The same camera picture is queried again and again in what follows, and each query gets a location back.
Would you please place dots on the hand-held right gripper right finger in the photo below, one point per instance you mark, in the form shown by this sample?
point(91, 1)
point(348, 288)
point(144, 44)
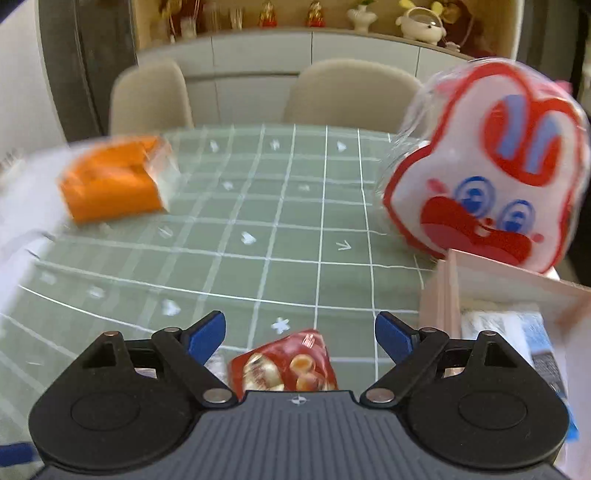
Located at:
point(392, 334)

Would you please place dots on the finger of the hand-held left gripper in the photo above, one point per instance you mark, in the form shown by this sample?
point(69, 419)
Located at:
point(16, 451)

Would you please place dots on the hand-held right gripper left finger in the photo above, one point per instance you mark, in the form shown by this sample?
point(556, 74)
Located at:
point(207, 333)

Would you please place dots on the small red nut packet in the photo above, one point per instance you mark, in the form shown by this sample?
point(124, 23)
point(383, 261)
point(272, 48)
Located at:
point(286, 364)

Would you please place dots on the pink cardboard box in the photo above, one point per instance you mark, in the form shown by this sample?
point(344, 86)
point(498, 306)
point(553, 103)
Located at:
point(508, 286)

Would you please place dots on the large blue snack packet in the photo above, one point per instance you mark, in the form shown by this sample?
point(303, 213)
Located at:
point(547, 360)

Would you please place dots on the green checked tablecloth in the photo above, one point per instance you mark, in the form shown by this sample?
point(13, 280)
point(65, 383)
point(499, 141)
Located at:
point(286, 230)

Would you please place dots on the white red bunny-shaped bag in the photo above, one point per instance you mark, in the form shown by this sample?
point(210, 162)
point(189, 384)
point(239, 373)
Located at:
point(485, 184)

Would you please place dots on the orange tissue pack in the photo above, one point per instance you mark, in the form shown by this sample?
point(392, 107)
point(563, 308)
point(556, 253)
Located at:
point(111, 184)

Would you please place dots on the beige chair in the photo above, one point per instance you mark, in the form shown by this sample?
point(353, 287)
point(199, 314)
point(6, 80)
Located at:
point(351, 97)
point(147, 101)

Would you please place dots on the grey sideboard cabinet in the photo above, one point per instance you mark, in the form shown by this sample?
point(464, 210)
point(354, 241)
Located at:
point(258, 57)

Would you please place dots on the white bunny figure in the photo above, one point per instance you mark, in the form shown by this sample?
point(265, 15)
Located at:
point(420, 25)

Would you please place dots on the white vase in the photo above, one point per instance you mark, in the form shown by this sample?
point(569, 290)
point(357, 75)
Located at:
point(361, 18)

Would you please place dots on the dark red plush toy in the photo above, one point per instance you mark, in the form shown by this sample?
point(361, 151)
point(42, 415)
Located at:
point(466, 25)

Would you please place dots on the red gold figurine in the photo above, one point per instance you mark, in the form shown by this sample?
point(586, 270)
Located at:
point(267, 16)
point(315, 14)

